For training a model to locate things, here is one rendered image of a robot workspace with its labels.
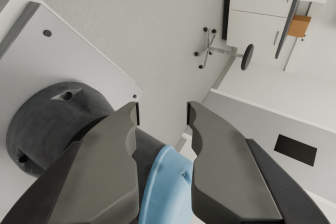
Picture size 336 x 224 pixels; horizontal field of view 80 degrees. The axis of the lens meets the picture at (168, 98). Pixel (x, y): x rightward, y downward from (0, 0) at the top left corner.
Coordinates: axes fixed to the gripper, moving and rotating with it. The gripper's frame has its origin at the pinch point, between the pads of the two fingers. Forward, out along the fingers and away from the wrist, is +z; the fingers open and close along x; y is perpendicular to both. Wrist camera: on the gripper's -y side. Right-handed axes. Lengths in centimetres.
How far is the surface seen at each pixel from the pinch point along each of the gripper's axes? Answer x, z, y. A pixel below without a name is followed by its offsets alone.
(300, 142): 202, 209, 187
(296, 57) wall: 237, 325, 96
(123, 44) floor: -27, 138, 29
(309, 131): 221, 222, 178
